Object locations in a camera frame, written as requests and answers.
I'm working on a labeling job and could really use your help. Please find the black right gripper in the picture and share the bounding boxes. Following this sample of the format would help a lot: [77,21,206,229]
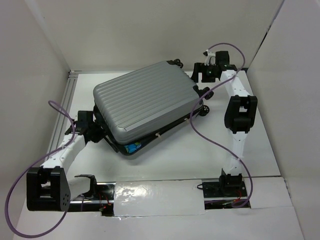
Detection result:
[188,62,217,83]

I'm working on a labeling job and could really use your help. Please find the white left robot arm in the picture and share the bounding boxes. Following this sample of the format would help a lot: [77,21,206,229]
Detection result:
[26,110,103,212]

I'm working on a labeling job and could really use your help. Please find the grey suitcase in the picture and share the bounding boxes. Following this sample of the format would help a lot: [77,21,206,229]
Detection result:
[93,59,214,156]

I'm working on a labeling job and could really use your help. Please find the white foil tape sheet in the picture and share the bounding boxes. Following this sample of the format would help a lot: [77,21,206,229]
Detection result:
[113,179,205,217]

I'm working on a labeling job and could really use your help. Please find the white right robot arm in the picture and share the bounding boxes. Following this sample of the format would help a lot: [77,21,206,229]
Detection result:
[191,49,258,179]

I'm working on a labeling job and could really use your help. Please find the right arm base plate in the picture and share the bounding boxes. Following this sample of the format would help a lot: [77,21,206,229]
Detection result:
[196,171,251,210]

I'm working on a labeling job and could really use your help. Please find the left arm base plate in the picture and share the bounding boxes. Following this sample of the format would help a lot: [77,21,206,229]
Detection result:
[68,182,116,217]

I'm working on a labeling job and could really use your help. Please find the aluminium frame rail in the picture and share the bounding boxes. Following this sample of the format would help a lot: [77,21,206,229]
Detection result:
[48,69,78,148]

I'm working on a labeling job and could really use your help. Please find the light blue shirt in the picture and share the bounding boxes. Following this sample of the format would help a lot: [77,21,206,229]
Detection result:
[124,142,142,154]

